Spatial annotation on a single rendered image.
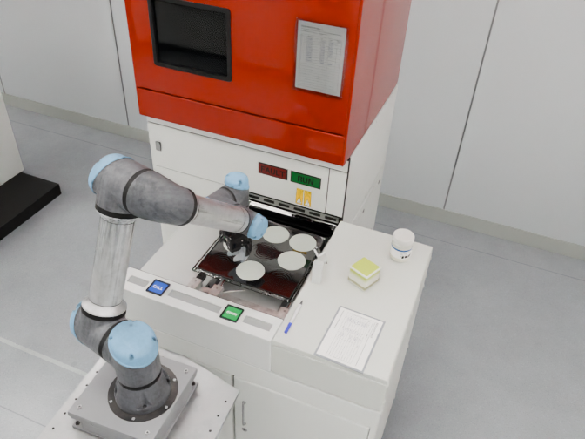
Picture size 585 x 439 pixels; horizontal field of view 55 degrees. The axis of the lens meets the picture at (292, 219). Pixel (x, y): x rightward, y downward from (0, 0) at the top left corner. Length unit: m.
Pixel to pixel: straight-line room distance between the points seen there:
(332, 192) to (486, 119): 1.58
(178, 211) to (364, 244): 0.86
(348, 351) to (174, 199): 0.68
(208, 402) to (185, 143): 1.00
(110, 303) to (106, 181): 0.33
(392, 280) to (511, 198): 1.88
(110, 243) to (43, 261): 2.10
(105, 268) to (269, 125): 0.77
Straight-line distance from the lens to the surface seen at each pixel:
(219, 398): 1.74
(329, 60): 1.77
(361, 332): 1.72
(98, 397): 1.70
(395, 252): 1.94
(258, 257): 2.02
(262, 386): 1.87
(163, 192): 1.33
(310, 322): 1.73
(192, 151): 2.24
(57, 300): 3.30
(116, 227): 1.45
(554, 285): 3.63
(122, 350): 1.49
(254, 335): 1.70
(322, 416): 1.86
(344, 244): 2.00
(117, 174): 1.38
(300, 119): 1.89
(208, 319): 1.74
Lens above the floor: 2.25
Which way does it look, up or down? 38 degrees down
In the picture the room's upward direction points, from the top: 3 degrees clockwise
